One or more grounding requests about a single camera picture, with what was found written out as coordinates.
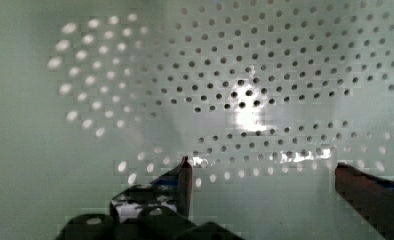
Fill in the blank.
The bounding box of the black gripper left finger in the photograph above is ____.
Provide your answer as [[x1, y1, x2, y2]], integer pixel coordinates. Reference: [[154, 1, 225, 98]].
[[109, 156, 193, 223]]

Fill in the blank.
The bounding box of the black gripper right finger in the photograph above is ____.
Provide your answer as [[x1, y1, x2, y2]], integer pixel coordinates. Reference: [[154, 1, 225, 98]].
[[335, 163, 394, 240]]

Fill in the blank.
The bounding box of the green plastic strainer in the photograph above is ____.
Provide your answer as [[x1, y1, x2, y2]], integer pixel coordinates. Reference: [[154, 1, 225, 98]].
[[0, 0, 394, 240]]

